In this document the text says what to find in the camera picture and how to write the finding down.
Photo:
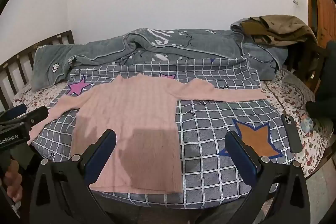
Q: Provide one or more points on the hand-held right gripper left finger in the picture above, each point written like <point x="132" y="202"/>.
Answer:
<point x="101" y="153"/>

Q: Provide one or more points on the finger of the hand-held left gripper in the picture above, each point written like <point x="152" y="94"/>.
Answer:
<point x="17" y="110"/>
<point x="36" y="115"/>

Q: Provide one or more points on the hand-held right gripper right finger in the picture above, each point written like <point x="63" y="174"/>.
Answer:
<point x="240" y="155"/>

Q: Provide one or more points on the pink knit sweater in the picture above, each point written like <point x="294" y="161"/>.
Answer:
<point x="126" y="113"/>

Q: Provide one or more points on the pile of brown clothes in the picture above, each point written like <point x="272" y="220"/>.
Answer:
<point x="278" y="27"/>

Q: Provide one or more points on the person's left hand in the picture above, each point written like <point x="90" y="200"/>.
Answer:
<point x="14" y="182"/>

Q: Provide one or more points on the dark wooden headboard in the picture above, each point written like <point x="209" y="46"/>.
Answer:
<point x="10" y="69"/>

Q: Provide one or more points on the grey checked star blanket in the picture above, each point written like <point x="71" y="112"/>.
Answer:
<point x="210" y="119"/>

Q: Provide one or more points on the phone in black case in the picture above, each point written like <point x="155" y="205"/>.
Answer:
<point x="291" y="134"/>

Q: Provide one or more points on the small pale blue object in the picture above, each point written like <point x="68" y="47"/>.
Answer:
<point x="307" y="124"/>

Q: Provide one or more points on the floral bed sheet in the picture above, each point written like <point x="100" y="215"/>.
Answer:
<point x="288" y="98"/>

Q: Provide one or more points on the dark cloth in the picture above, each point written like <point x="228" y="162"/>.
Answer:
<point x="326" y="98"/>

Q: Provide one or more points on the dark wooden chair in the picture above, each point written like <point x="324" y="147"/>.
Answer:
<point x="309" y="61"/>

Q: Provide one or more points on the grey printed quilt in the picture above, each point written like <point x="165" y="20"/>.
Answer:
<point x="157" y="45"/>

